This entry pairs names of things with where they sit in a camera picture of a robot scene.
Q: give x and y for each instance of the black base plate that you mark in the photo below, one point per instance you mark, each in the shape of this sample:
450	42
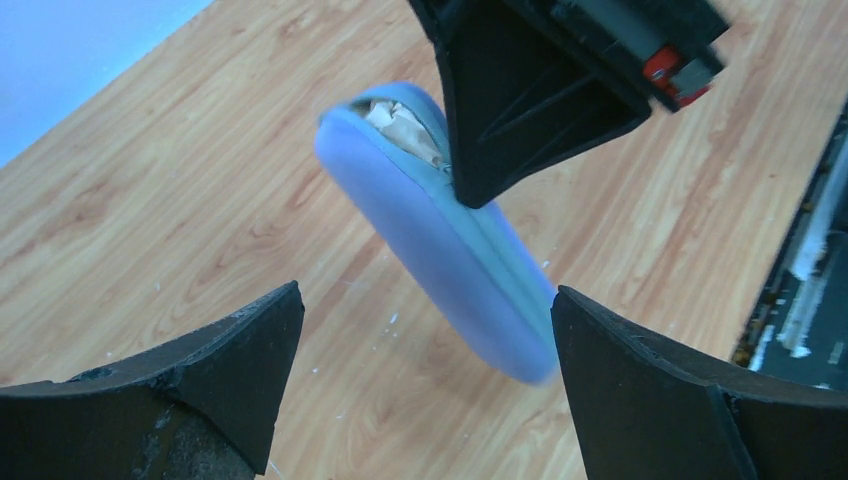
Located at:
797	329

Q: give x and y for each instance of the grey glasses case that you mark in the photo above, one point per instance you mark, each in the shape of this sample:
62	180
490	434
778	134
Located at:
470	262

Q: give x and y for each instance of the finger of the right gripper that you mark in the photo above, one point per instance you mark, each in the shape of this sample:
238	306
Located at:
521	93

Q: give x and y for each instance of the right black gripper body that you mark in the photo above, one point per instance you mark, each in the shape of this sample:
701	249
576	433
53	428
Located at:
663	48

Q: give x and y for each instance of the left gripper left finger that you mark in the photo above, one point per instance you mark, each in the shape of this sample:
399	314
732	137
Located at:
201	406

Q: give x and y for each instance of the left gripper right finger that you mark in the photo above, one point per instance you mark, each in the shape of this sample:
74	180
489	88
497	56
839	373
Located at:
645	406

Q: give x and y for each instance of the beige folding umbrella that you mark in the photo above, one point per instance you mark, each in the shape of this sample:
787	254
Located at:
400	126

